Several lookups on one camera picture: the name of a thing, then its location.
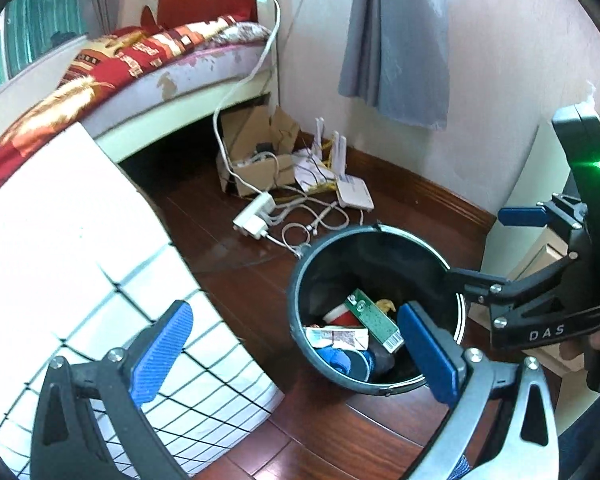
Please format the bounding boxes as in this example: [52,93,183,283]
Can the person's right hand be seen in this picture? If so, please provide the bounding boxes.
[559,330,600,361]

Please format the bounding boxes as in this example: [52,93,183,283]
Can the brown cardboard box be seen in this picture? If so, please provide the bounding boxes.
[216,105,300,197]

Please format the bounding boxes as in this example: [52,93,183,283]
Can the white power strip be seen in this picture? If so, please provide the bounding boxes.
[233,192,275,240]

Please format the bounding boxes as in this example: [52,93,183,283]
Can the white wifi router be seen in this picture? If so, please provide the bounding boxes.
[311,117,375,212]

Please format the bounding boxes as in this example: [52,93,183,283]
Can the yellow fluffy towel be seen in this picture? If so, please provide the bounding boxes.
[376,299,396,315]

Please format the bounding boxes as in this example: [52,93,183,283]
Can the tangled white cables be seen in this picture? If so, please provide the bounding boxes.
[258,184,366,261]

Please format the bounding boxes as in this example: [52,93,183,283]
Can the window with green curtain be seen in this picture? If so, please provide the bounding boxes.
[0,0,86,87]

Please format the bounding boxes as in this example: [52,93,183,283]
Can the black round trash bin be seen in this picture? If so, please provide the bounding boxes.
[288,224,468,396]

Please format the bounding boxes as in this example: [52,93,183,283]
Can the red paper cup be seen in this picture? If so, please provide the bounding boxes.
[323,304,361,327]

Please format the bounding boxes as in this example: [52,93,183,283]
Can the green white carton box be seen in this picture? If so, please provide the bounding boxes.
[344,289,404,354]

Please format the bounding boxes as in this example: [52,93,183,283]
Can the bed with red headboard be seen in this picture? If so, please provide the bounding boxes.
[0,0,274,162]

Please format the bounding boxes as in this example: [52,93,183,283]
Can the red yellow patterned blanket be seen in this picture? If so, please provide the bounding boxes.
[0,14,242,191]

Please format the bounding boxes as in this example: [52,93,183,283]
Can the white power cable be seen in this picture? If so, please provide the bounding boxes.
[212,0,283,201]

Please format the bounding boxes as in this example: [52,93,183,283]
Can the blue grey curtain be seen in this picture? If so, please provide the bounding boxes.
[338,0,450,130]

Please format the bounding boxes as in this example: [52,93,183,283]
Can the white checkered tablecloth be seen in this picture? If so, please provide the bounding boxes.
[0,125,283,479]

